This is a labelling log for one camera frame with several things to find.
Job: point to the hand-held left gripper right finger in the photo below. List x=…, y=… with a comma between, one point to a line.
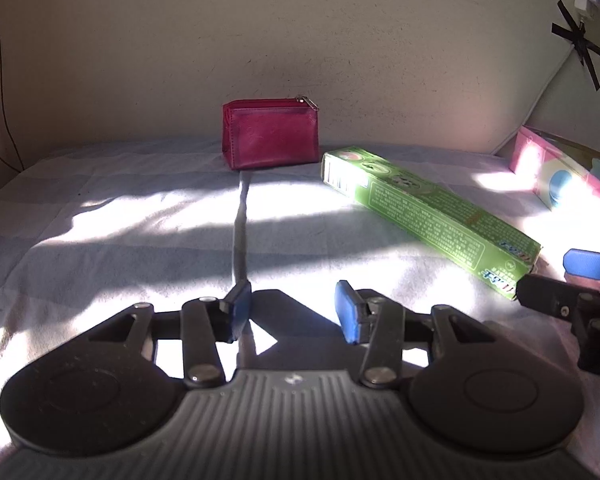
x=347, y=311

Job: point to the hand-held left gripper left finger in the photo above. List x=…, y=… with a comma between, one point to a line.
x=241, y=309

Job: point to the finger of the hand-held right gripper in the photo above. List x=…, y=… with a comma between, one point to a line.
x=550, y=294
x=592, y=264

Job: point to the pink cardboard box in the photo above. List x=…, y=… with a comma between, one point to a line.
x=555, y=170

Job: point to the green toothpaste box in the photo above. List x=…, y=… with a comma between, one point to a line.
x=430, y=215

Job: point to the red leather coin purse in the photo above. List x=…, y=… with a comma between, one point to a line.
x=270, y=132

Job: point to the black tape cross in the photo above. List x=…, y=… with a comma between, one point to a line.
x=580, y=42

